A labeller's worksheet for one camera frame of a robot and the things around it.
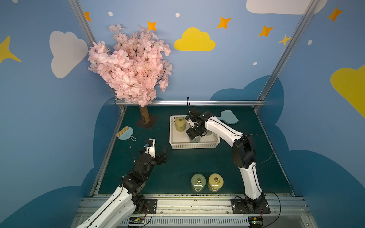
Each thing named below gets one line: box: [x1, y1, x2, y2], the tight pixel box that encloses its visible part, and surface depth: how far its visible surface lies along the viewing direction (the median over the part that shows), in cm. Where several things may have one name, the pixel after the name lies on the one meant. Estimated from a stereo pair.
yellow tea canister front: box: [207, 172, 224, 192], surface depth 77 cm
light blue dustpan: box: [216, 109, 240, 125], surface depth 117 cm
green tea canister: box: [191, 173, 207, 193], surface depth 78 cm
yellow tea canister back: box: [174, 116, 187, 133], surface depth 104 cm
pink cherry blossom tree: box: [87, 23, 173, 124], surface depth 73 cm
